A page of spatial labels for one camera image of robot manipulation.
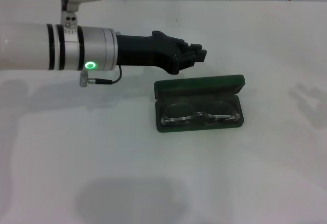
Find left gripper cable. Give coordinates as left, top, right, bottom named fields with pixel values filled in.
left=79, top=65, right=123, bottom=88

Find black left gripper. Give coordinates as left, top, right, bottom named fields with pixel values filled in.
left=116, top=30, right=208, bottom=76

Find clear white glasses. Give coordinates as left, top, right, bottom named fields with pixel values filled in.
left=160, top=101, right=241, bottom=126

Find green glasses case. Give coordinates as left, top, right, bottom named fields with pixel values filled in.
left=154, top=74, right=247, bottom=134

